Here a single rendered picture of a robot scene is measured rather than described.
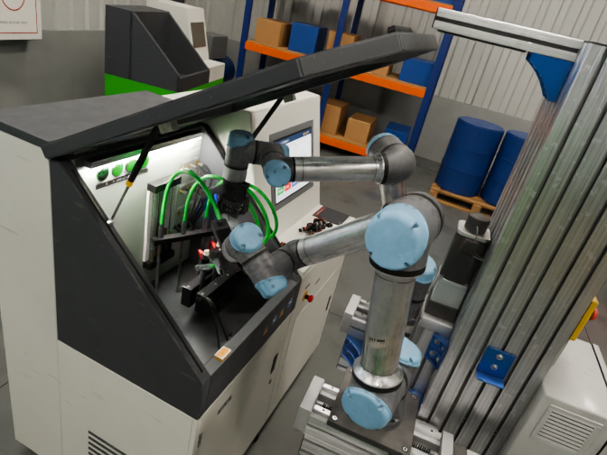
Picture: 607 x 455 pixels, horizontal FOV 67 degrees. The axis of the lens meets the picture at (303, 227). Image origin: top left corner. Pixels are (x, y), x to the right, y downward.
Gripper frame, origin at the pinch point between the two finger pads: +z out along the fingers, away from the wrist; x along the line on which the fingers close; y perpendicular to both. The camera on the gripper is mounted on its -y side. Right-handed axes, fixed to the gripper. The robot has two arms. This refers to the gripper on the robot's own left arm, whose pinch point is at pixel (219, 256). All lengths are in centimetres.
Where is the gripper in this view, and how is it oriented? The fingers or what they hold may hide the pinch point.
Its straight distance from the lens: 144.8
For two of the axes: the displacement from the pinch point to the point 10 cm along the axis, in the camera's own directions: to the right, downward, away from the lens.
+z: -3.5, 2.6, 9.0
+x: 8.7, -2.6, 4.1
